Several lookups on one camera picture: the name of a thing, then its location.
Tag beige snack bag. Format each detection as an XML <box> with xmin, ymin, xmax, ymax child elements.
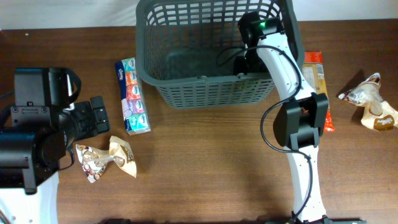
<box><xmin>338</xmin><ymin>73</ymin><xmax>397</xmax><ymax>131</ymax></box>

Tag multicolour tissue pack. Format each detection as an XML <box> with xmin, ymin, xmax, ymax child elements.
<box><xmin>114</xmin><ymin>57</ymin><xmax>151</xmax><ymax>136</ymax></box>

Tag orange pasta packet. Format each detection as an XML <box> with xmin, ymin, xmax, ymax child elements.
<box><xmin>300</xmin><ymin>51</ymin><xmax>336</xmax><ymax>133</ymax></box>

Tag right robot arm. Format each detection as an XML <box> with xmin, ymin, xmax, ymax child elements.
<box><xmin>238</xmin><ymin>12</ymin><xmax>329</xmax><ymax>223</ymax></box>

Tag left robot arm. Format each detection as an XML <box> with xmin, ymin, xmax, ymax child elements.
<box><xmin>1</xmin><ymin>68</ymin><xmax>110</xmax><ymax>223</ymax></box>

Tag crumpled beige cookie bag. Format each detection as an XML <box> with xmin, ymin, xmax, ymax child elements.
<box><xmin>75</xmin><ymin>136</ymin><xmax>137</xmax><ymax>183</ymax></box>

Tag grey plastic shopping basket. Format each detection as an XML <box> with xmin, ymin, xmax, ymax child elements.
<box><xmin>136</xmin><ymin>0</ymin><xmax>304</xmax><ymax>109</ymax></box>

